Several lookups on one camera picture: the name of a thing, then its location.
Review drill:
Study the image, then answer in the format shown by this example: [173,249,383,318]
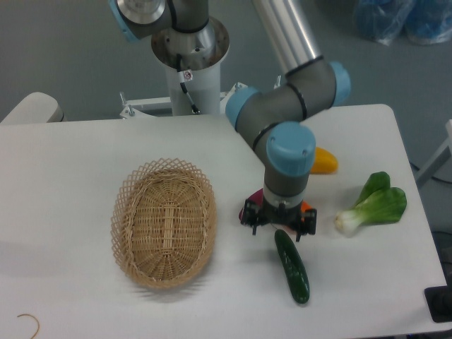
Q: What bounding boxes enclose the woven wicker basket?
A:
[111,158,217,289]

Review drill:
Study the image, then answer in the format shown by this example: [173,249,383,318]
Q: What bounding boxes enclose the black device at table edge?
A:
[424,286,451,323]

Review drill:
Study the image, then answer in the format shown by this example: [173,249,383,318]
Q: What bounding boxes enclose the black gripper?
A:
[241,198,317,242]

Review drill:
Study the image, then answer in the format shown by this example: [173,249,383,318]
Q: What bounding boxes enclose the blue plastic bag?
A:
[353,1,451,46]

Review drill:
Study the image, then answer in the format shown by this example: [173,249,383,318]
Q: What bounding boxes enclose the yellow mango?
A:
[310,147,339,174]

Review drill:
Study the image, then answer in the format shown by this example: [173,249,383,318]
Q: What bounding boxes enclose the green cucumber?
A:
[274,229,310,304]

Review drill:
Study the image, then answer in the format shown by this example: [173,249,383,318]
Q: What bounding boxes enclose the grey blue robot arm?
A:
[109,1,350,236]

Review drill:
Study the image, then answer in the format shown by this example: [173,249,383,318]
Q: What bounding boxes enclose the white chair armrest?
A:
[1,92,66,126]

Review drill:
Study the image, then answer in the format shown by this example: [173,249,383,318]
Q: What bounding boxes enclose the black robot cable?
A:
[175,53,202,115]

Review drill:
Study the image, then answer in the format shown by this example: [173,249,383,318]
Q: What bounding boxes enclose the orange mandarin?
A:
[301,201,312,211]

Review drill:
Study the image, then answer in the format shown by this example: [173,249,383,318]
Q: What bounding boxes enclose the tan rubber band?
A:
[16,313,41,338]

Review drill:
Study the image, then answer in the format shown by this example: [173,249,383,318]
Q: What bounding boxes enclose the purple sweet potato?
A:
[239,189,263,222]

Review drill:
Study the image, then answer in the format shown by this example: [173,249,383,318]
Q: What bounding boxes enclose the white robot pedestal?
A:
[120,17,248,119]

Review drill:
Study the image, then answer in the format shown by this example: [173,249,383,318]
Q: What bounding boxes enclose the green bok choy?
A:
[334,172,408,235]

